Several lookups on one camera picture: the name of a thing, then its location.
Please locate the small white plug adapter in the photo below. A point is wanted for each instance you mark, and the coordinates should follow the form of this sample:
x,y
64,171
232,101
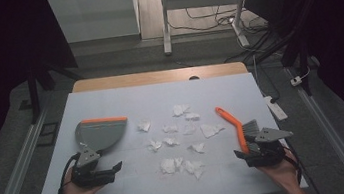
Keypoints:
x,y
296,80

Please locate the person's right hand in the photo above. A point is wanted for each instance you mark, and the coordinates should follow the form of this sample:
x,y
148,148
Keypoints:
x,y
282,173

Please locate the black rectangular floor frame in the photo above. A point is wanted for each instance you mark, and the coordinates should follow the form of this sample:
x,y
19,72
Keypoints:
x,y
48,134

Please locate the white cabinet panel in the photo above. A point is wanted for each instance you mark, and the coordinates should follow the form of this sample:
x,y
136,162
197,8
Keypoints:
x,y
93,15

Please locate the black tripod stand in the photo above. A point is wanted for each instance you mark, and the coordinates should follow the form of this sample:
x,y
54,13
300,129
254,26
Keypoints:
x,y
302,53
34,91

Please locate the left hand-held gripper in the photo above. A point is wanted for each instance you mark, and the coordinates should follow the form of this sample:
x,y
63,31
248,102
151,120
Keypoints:
x,y
93,176

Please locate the white table mat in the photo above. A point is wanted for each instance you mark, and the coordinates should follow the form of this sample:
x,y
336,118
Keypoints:
x,y
225,83

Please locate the orange brush with grey bristles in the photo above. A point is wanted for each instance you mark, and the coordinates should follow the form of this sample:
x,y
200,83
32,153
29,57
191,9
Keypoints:
x,y
238,128

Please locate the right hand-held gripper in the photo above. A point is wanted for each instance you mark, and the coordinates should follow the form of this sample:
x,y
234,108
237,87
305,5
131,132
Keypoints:
x,y
265,155

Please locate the grey dustpan with orange edge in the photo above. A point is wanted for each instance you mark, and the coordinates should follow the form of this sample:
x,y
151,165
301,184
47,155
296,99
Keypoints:
x,y
102,134

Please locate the pile of white paper scraps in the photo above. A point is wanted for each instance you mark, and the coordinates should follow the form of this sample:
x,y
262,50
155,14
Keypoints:
x,y
169,141

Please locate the white power strip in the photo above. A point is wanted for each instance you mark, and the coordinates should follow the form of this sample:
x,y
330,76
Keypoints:
x,y
275,107

